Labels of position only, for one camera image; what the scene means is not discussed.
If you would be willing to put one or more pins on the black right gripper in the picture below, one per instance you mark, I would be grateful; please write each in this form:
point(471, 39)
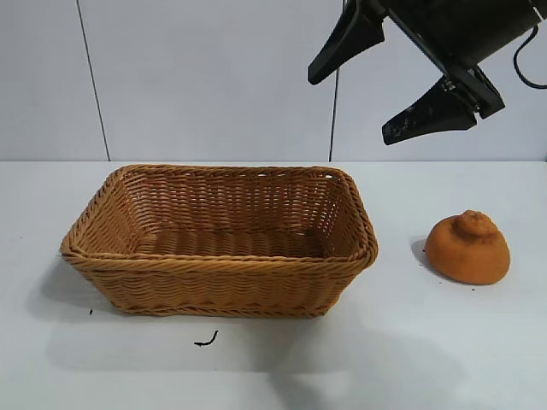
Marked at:
point(466, 25)

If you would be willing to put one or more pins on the orange bread bun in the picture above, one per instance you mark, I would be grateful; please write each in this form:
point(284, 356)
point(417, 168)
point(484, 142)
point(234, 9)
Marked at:
point(466, 256)

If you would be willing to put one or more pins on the brown woven wicker basket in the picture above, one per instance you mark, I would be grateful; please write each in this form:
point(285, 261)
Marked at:
point(213, 277)

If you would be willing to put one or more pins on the small black twig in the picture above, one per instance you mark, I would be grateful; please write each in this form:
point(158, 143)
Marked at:
point(209, 340)

